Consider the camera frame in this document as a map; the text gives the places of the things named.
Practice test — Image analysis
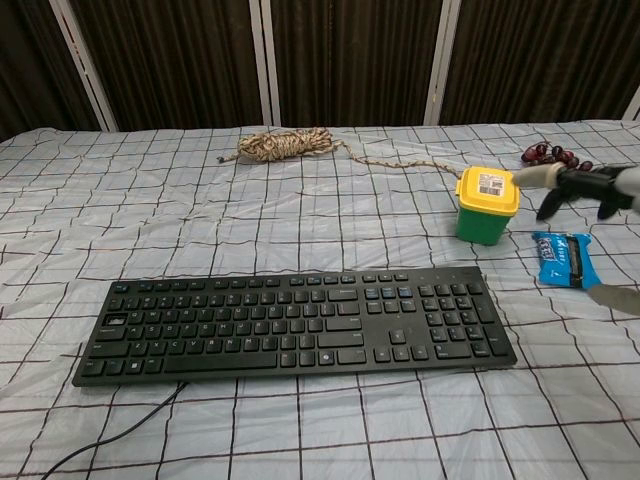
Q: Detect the blue snack packet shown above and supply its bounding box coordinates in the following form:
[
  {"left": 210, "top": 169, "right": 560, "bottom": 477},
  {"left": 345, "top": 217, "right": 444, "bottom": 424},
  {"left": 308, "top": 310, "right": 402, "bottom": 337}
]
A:
[{"left": 530, "top": 231, "right": 600, "bottom": 291}]

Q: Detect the black computer keyboard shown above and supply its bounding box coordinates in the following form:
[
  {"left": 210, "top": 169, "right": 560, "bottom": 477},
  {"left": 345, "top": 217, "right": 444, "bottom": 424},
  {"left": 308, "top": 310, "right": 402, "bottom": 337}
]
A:
[{"left": 72, "top": 265, "right": 519, "bottom": 389}]

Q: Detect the dark red grape bunch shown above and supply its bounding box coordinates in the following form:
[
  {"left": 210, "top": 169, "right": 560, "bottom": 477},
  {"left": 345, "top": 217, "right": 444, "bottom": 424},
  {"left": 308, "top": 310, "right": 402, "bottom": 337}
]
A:
[{"left": 520, "top": 142, "right": 595, "bottom": 174}]

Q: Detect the white partition frame post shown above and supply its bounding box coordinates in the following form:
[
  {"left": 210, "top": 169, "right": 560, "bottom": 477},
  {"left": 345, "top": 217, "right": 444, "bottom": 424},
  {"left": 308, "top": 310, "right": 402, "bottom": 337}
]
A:
[
  {"left": 48, "top": 0, "right": 120, "bottom": 133},
  {"left": 621, "top": 88, "right": 640, "bottom": 122},
  {"left": 423, "top": 0, "right": 462, "bottom": 126},
  {"left": 248, "top": 0, "right": 282, "bottom": 127}
]

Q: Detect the black keyboard cable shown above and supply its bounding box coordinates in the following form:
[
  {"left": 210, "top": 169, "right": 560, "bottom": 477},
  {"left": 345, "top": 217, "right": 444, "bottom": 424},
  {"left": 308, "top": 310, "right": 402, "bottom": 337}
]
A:
[{"left": 29, "top": 381, "right": 192, "bottom": 480}]

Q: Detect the green container yellow lid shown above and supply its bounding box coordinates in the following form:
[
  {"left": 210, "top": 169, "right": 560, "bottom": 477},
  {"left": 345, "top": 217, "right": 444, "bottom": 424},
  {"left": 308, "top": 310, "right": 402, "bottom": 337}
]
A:
[{"left": 453, "top": 166, "right": 522, "bottom": 247}]

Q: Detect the beige braided rope bundle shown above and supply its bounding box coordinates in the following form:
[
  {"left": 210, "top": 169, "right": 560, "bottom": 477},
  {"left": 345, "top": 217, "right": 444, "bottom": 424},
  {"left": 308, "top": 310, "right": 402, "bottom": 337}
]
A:
[{"left": 217, "top": 127, "right": 462, "bottom": 180}]

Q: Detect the blue checked tablecloth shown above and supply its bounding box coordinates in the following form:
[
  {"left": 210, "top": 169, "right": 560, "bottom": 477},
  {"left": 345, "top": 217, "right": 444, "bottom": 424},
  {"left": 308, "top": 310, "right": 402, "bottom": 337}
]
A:
[{"left": 0, "top": 118, "right": 640, "bottom": 480}]

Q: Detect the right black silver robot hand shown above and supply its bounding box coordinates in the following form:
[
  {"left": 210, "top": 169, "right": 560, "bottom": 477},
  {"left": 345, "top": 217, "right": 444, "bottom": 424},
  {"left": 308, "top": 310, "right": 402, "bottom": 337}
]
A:
[{"left": 512, "top": 162, "right": 640, "bottom": 317}]

